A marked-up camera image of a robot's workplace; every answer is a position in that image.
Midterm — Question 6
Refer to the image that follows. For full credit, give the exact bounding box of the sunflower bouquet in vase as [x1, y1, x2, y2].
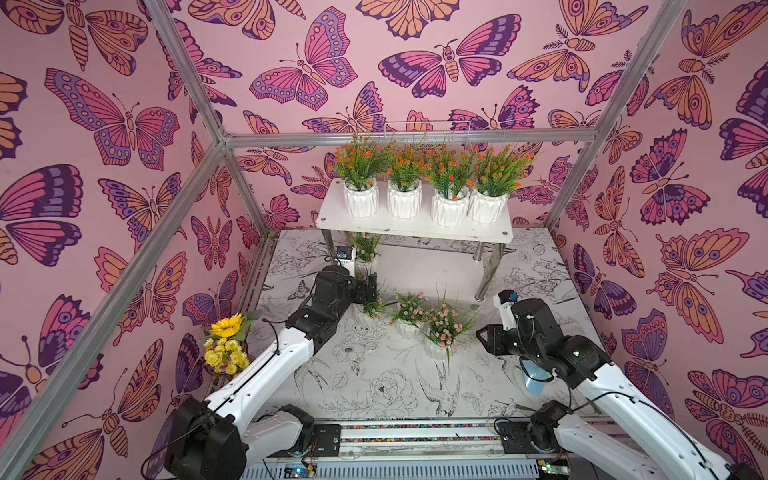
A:
[202, 313, 253, 378]

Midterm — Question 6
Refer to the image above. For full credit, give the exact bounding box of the pink potted plant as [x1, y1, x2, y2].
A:
[353, 297, 390, 327]
[346, 232, 382, 280]
[422, 299, 476, 361]
[392, 292, 427, 340]

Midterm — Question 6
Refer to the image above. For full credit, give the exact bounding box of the light blue garden trowel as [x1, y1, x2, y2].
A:
[520, 359, 555, 395]

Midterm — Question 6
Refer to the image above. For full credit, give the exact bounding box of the white two-tier rack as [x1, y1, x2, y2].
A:
[316, 180, 513, 303]

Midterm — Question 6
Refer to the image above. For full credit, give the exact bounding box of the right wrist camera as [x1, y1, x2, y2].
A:
[493, 289, 518, 331]

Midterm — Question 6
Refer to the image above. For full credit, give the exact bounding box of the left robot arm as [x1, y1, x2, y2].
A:
[155, 265, 378, 479]

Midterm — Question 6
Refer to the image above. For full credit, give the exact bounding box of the orange potted plant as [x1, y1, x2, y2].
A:
[333, 136, 388, 218]
[468, 146, 535, 225]
[424, 145, 474, 228]
[385, 144, 426, 219]

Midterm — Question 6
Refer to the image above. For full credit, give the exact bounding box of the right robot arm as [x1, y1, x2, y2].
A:
[476, 290, 761, 479]

